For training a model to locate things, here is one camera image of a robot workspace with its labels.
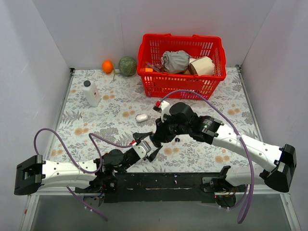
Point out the green melon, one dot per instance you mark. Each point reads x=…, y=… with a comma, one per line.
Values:
x=127, y=67

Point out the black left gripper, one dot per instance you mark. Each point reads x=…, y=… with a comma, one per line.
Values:
x=146, y=146

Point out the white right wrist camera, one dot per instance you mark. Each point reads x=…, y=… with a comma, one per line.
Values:
x=163, y=108

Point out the white earbud charging case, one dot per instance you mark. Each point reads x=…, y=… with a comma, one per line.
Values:
x=141, y=118

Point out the beige paper roll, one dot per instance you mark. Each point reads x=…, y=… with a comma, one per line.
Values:
x=201, y=66

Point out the white bottle black cap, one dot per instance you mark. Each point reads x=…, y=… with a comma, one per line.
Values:
x=91, y=93

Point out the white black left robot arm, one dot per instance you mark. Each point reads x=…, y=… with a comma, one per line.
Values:
x=37, y=173

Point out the floral patterned table mat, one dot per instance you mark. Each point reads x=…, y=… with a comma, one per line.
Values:
x=89, y=131

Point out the orange fruit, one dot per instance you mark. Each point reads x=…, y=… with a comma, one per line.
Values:
x=107, y=66

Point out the red plastic shopping basket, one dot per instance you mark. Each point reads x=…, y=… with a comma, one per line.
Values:
x=160, y=84

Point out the crumpled grey bag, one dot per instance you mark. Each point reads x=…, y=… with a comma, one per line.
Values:
x=175, y=62

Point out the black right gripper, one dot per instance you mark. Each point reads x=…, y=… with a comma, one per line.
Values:
x=157, y=135

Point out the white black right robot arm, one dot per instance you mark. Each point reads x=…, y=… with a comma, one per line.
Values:
x=275, y=164

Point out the clear plastic snack wrapper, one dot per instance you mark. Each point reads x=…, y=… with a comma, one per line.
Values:
x=156, y=67

